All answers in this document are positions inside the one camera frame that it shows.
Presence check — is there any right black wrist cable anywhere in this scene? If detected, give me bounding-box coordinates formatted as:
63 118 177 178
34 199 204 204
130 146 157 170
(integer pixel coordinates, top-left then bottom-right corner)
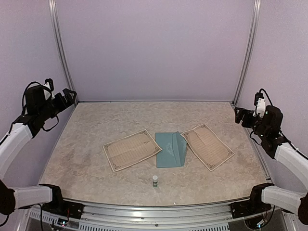
258 88 275 106

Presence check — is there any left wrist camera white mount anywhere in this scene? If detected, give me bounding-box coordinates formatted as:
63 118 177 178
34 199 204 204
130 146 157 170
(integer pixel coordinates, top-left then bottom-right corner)
42 78 54 100

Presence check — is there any small green white glue stick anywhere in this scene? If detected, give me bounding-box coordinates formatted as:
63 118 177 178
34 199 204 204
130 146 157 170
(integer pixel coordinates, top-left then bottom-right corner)
152 175 158 188

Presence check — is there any right aluminium frame post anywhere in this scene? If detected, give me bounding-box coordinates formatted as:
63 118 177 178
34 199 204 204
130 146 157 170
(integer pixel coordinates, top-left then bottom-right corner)
232 0 261 106

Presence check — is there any beige lined letter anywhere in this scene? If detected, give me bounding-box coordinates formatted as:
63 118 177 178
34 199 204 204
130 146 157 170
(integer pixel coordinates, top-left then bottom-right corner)
181 124 235 172
103 129 162 172

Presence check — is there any front aluminium rail base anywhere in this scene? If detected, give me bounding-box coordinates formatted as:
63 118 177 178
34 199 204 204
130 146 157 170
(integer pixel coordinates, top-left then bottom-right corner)
14 190 299 231

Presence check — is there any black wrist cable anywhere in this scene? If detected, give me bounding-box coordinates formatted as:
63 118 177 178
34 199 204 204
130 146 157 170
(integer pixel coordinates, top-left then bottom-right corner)
40 115 60 132
258 88 275 106

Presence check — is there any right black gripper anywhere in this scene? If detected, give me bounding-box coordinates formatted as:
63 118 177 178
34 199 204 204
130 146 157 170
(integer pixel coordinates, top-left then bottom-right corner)
235 107 268 139

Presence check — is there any aluminium frame post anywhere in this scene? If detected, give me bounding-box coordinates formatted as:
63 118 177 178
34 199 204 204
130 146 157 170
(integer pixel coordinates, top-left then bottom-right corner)
48 0 76 91
232 0 261 106

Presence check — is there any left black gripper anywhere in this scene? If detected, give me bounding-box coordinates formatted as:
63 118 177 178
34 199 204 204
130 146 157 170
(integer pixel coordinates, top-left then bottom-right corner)
38 88 76 120

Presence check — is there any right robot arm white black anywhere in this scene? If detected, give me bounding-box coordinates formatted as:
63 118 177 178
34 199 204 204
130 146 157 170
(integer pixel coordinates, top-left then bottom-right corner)
234 105 308 225

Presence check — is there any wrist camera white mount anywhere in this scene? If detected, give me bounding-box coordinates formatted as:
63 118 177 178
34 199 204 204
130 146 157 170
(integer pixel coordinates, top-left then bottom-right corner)
42 78 54 100
253 91 266 118

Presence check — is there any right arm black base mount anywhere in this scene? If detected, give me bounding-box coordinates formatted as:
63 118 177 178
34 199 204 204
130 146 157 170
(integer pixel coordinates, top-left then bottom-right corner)
230 189 271 218

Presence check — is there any teal paper envelope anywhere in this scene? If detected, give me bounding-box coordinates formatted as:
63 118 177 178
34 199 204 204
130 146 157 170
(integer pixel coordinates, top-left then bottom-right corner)
155 131 187 168

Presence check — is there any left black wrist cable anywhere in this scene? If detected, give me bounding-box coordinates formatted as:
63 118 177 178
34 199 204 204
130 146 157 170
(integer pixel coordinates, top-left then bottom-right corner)
40 115 60 132

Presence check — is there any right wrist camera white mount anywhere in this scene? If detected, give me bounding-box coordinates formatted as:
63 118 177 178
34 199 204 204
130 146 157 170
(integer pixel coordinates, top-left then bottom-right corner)
253 91 266 118

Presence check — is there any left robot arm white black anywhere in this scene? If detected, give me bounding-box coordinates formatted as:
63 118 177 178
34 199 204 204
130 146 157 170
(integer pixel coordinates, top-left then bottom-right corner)
0 78 77 216

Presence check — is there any left aluminium frame post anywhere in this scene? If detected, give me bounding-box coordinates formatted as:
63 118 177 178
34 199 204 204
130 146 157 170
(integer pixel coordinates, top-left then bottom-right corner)
48 0 76 91

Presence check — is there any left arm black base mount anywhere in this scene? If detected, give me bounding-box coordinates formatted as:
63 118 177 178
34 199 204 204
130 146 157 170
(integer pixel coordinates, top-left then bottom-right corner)
42 188 84 219

